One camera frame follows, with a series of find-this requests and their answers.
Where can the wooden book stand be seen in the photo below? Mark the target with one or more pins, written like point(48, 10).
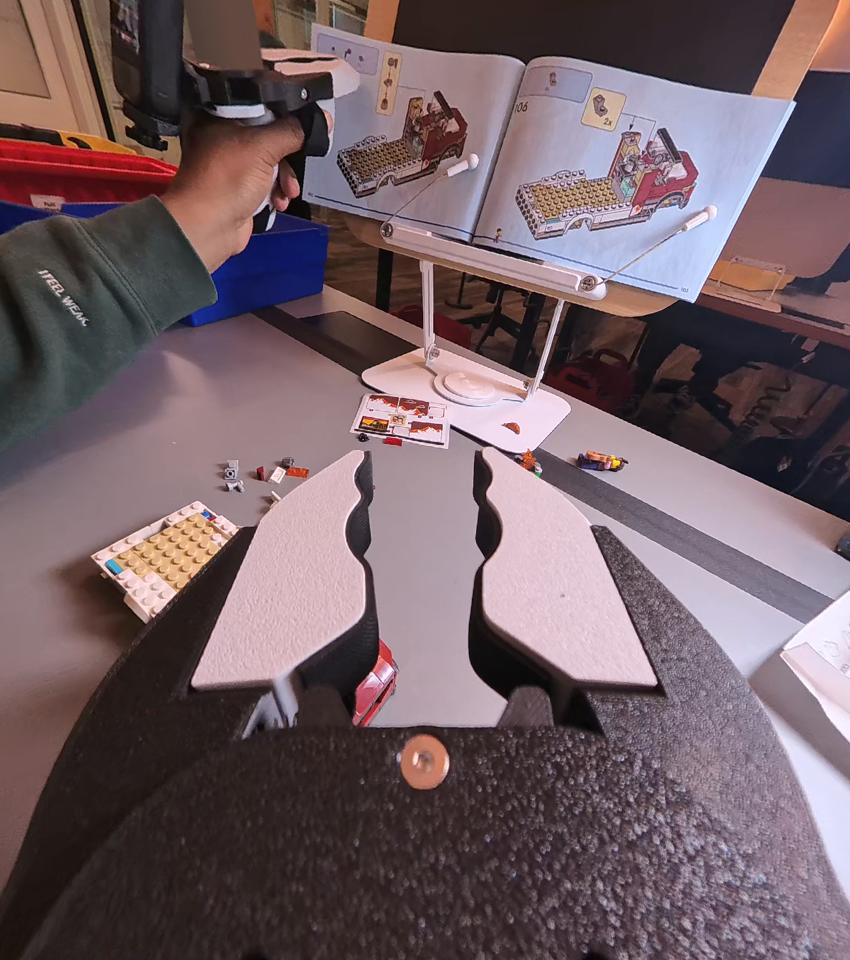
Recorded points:
point(814, 225)

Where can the black wood-rimmed panel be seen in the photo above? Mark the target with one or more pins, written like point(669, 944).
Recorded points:
point(619, 30)

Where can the sticker sheet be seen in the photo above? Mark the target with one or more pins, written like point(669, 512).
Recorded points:
point(402, 420)

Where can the person's left forearm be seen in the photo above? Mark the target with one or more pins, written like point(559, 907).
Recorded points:
point(57, 322)

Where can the white book stand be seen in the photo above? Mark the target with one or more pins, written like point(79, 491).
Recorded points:
point(530, 420)

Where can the campfire brick build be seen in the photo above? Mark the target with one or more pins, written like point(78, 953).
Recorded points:
point(528, 459)

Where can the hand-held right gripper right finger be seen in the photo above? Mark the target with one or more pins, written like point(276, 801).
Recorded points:
point(560, 592)

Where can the toy brick camper van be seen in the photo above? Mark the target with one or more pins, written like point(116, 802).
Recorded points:
point(170, 555)

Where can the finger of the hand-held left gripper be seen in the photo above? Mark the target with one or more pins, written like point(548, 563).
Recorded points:
point(346, 82)
point(305, 64)

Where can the red backpack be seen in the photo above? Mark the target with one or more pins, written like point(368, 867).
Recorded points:
point(597, 379)

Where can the yellow storage bin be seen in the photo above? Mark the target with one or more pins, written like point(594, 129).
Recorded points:
point(35, 135)

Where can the long wooden table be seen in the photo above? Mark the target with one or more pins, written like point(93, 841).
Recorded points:
point(844, 330)

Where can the instruction booklet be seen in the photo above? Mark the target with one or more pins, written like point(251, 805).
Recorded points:
point(619, 112)

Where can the purple toy minifigure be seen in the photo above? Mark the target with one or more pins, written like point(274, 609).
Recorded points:
point(601, 460)

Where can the person's left hand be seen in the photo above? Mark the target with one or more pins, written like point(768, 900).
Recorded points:
point(230, 180)

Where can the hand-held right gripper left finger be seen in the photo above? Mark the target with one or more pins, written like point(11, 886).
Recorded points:
point(290, 592)

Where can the red storage bin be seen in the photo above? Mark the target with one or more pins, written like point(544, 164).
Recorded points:
point(57, 172)

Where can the grey desk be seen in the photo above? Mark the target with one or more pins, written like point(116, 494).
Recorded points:
point(132, 412)

